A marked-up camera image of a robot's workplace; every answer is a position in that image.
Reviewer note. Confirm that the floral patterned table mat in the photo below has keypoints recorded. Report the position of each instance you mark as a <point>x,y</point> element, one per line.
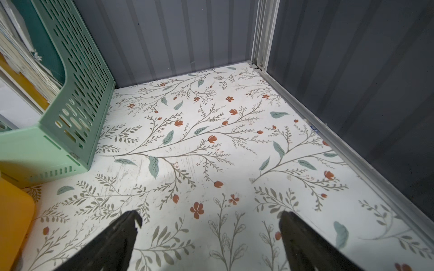
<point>210,161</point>

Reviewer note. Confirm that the yellow plastic storage box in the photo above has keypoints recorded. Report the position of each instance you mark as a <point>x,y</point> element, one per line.
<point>17,210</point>

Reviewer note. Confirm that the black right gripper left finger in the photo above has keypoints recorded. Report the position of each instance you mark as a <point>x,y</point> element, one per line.
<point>111,250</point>

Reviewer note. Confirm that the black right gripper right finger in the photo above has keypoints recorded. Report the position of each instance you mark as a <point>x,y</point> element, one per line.
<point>306,250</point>

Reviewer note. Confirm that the mint green file organizer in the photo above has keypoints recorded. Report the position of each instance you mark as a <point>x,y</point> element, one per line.
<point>63,142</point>

